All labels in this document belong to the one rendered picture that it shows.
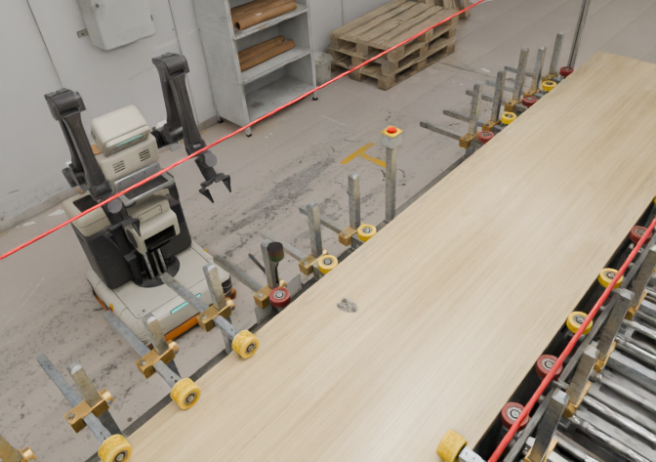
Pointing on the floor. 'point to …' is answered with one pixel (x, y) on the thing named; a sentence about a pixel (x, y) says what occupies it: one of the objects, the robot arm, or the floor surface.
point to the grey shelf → (258, 102)
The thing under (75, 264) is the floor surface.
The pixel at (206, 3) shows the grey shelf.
